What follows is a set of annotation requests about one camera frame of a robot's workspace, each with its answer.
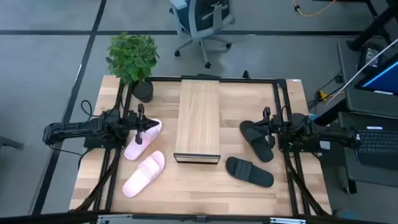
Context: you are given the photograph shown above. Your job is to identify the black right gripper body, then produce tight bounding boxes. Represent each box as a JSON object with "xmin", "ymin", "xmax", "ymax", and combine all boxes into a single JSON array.
[{"xmin": 261, "ymin": 107, "xmax": 281, "ymax": 149}]

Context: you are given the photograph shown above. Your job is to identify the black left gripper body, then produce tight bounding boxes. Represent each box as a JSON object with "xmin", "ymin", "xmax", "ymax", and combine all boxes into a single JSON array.
[{"xmin": 127, "ymin": 104, "xmax": 150, "ymax": 146}]

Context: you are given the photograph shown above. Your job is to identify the pink slide sandal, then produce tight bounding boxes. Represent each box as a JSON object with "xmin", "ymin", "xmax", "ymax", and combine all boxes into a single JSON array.
[
  {"xmin": 122, "ymin": 151, "xmax": 165, "ymax": 198},
  {"xmin": 124, "ymin": 118, "xmax": 163, "ymax": 161}
]

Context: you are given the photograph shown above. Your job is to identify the black slide sandal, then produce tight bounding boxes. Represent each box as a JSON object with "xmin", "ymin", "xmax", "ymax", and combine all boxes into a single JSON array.
[
  {"xmin": 225, "ymin": 156, "xmax": 275, "ymax": 189},
  {"xmin": 239, "ymin": 120, "xmax": 275, "ymax": 163}
]

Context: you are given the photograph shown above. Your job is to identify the green potted plant black pot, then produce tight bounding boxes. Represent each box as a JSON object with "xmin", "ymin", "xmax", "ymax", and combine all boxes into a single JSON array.
[{"xmin": 105, "ymin": 30, "xmax": 161, "ymax": 104}]

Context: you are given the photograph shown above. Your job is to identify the dark grey desk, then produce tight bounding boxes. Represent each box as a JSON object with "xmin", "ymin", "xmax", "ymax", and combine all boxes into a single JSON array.
[{"xmin": 336, "ymin": 39, "xmax": 398, "ymax": 195}]

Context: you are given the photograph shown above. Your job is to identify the thin white rod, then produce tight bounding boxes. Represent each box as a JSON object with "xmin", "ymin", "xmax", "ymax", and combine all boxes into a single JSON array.
[{"xmin": 326, "ymin": 37, "xmax": 398, "ymax": 105}]

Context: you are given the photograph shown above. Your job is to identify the black laptop keyboard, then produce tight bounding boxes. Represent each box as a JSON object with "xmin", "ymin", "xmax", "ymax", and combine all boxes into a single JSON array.
[{"xmin": 354, "ymin": 126, "xmax": 398, "ymax": 171}]

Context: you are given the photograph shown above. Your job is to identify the grey office chair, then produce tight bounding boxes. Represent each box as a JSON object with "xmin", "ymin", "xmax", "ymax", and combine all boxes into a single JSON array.
[{"xmin": 169, "ymin": 0, "xmax": 236, "ymax": 69}]

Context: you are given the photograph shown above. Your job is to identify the black power adapter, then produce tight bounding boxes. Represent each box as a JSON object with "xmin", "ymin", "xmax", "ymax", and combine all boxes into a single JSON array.
[{"xmin": 357, "ymin": 42, "xmax": 386, "ymax": 74}]

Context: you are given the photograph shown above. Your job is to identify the computer monitor blue screen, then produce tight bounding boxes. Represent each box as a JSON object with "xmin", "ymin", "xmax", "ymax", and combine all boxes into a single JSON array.
[{"xmin": 354, "ymin": 52, "xmax": 398, "ymax": 97}]

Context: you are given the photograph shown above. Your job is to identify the grey chair base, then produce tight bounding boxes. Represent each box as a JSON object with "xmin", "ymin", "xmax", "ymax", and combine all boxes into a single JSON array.
[{"xmin": 0, "ymin": 136, "xmax": 25, "ymax": 151}]

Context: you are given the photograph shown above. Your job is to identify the black desk leg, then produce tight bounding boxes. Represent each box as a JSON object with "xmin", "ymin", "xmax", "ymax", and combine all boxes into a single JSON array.
[{"xmin": 346, "ymin": 0, "xmax": 398, "ymax": 52}]

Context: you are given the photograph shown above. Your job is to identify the black aluminium table frame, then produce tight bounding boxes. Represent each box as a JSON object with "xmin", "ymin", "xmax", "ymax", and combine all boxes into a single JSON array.
[{"xmin": 70, "ymin": 74, "xmax": 332, "ymax": 218}]

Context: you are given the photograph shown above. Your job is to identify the wooden shelf black metal frame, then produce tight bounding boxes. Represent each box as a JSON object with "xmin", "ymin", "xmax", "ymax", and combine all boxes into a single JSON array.
[{"xmin": 173, "ymin": 79, "xmax": 221, "ymax": 165}]

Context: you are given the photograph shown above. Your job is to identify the yellow cable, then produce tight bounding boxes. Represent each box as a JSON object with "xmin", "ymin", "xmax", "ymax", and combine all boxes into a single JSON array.
[{"xmin": 291, "ymin": 0, "xmax": 337, "ymax": 18}]

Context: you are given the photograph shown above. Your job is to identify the black rail with silver brackets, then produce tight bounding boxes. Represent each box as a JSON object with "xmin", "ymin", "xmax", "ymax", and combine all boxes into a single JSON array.
[{"xmin": 0, "ymin": 210, "xmax": 398, "ymax": 224}]

